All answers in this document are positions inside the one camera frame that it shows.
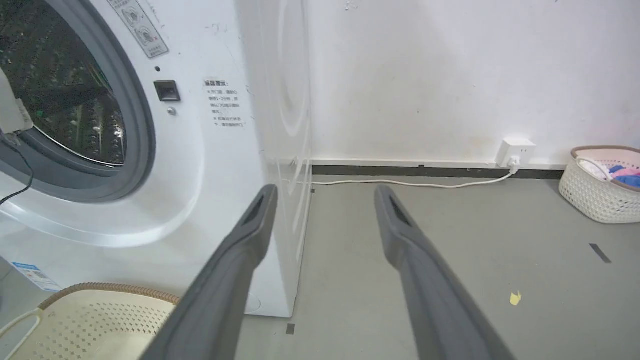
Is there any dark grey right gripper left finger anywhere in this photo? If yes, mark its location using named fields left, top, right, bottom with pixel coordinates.
left=139, top=184, right=279, bottom=360

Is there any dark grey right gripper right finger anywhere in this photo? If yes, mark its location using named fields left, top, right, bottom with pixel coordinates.
left=374, top=184, right=516, bottom=360

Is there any white front-load washing machine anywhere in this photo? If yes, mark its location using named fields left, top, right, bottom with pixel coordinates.
left=0, top=0, right=314, bottom=319

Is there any cream perforated laundry basket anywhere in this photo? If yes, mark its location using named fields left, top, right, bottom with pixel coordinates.
left=0, top=282, right=182, bottom=360

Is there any white woven laundry basket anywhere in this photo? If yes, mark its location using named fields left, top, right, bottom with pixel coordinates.
left=558, top=145, right=640, bottom=224

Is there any white plush laundry item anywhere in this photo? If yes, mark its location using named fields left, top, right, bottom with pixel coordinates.
left=578, top=159, right=613, bottom=181

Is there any blue plush laundry item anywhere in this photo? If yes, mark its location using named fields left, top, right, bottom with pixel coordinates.
left=608, top=164, right=640, bottom=189

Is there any black floor tape strip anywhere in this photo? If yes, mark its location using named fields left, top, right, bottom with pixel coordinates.
left=589, top=243, right=612, bottom=264

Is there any white power cable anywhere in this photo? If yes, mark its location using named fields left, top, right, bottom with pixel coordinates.
left=311, top=156, right=522, bottom=190

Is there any white wall power socket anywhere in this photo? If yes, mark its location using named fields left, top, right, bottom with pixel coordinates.
left=495, top=138, right=537, bottom=168

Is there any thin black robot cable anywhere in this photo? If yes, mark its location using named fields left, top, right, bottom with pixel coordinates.
left=0, top=131, right=35, bottom=207

